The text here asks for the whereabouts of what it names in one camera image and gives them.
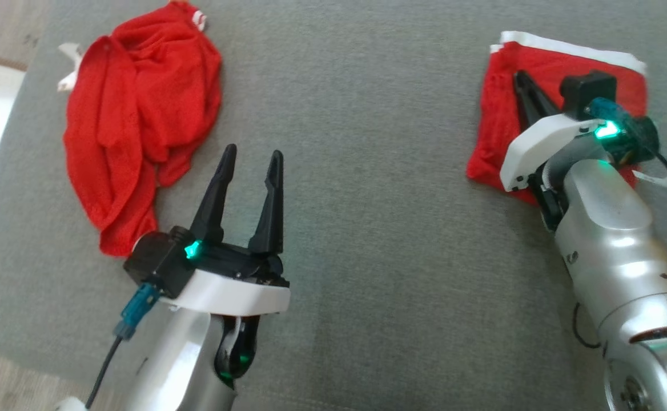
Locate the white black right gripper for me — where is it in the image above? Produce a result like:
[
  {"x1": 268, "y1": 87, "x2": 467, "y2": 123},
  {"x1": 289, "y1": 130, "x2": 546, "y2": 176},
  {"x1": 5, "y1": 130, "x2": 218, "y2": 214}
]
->
[{"x1": 499, "y1": 70, "x2": 608, "y2": 192}]

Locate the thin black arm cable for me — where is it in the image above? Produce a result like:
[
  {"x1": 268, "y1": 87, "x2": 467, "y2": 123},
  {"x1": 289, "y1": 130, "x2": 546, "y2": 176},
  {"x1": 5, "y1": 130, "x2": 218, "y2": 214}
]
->
[{"x1": 572, "y1": 303, "x2": 604, "y2": 349}]

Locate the red garment with white stripe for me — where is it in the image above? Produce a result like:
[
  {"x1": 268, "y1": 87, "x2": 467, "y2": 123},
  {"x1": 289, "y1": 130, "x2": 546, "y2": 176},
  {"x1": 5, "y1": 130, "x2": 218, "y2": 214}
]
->
[{"x1": 466, "y1": 30, "x2": 649, "y2": 206}]

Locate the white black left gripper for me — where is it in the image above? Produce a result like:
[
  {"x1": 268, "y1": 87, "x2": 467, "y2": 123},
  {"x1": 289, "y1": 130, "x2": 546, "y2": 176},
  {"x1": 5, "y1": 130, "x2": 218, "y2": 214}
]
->
[{"x1": 164, "y1": 144, "x2": 292, "y2": 316}]

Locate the red mesh garment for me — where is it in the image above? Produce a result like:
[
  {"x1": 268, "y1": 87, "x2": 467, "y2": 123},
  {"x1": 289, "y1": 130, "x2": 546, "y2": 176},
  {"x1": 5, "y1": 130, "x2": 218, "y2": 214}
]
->
[{"x1": 58, "y1": 0, "x2": 223, "y2": 257}]

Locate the black cable with teal connector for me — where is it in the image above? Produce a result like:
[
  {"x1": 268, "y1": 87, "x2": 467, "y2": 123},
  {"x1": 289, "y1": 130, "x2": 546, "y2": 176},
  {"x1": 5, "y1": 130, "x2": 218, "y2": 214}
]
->
[
  {"x1": 85, "y1": 283, "x2": 160, "y2": 409},
  {"x1": 588, "y1": 97, "x2": 667, "y2": 230}
]

